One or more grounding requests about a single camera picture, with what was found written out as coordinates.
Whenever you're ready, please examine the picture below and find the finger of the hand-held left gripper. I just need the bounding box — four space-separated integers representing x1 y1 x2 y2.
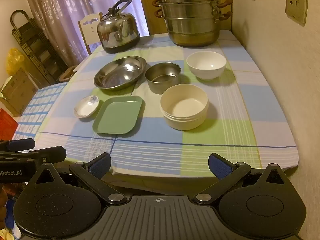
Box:
0 146 67 167
0 138 35 152

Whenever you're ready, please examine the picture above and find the green square plate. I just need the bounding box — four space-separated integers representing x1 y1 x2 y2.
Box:
92 96 146 138

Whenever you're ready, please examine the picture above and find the stainless steel kettle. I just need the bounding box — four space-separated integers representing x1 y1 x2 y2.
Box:
96 0 140 54

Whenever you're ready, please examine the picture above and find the white wooden chair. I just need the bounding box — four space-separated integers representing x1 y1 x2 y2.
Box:
78 12 104 55

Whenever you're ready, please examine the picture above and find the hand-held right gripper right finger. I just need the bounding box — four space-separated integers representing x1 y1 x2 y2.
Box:
192 152 288 205

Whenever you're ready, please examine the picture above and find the black folding rack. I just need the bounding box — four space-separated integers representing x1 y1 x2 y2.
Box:
10 9 69 85

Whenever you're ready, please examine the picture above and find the stainless steel bowl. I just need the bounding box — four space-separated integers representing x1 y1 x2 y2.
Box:
144 62 182 95

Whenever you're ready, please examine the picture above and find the large stainless steel basin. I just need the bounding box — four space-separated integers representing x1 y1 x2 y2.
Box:
94 56 147 90

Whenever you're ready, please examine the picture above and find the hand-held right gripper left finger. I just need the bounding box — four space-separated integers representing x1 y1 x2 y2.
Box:
32 152 128 205

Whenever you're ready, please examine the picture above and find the blue checked cloth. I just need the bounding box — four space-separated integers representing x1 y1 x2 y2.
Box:
11 81 68 140

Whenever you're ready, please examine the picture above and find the cardboard box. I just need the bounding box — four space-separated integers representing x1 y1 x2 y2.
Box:
0 67 39 117

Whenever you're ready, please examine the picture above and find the cream plastic bowl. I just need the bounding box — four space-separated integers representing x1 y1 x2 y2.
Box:
160 84 209 131

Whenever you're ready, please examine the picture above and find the stainless steel steamer pot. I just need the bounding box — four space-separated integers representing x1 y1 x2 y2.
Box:
153 0 232 47

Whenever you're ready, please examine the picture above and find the small floral dish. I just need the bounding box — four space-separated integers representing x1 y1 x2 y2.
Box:
73 95 100 119

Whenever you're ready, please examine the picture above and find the purple curtain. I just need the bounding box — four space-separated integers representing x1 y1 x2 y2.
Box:
22 0 147 65

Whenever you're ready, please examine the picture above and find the wooden stool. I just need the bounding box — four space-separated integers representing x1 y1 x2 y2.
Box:
59 65 79 82

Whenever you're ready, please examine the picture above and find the white ceramic bowl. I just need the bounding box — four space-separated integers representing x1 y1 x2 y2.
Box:
186 51 227 81

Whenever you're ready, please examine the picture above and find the wall switch plate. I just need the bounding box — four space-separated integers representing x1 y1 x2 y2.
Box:
285 0 309 25

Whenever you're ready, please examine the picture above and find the plaid tablecloth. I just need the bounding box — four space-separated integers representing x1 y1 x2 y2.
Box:
35 30 300 178

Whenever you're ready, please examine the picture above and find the yellow plastic bag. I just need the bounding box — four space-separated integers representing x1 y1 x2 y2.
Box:
5 49 25 75

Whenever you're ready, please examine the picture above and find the red box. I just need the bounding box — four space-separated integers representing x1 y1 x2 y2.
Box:
0 108 18 140

